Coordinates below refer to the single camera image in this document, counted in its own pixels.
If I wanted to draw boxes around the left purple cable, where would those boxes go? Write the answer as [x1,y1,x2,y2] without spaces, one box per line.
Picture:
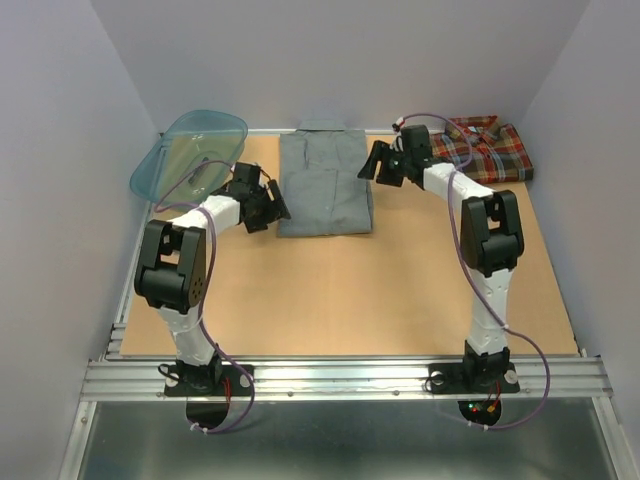
[153,160,256,435]

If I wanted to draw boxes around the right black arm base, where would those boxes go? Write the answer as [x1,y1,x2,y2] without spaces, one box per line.
[423,342,520,395]

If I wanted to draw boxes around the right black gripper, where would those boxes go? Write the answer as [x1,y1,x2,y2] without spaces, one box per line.
[355,140,411,187]

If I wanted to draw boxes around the folded plaid flannel shirt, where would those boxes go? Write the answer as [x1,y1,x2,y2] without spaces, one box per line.
[431,115,534,184]

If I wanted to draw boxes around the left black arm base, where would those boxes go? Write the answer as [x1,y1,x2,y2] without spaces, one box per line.
[157,354,250,398]

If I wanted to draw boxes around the aluminium rail frame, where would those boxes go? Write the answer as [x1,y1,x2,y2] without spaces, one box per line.
[59,127,629,480]

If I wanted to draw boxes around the grey long sleeve shirt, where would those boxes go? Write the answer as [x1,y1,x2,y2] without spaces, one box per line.
[278,120,374,238]

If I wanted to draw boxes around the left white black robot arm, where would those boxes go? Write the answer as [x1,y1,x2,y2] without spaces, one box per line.
[134,163,290,394]

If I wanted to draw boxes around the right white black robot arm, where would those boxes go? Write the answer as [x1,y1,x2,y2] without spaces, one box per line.
[358,125,524,390]

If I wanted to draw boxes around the teal transparent plastic bin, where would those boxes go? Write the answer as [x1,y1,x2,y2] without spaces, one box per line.
[129,110,248,206]

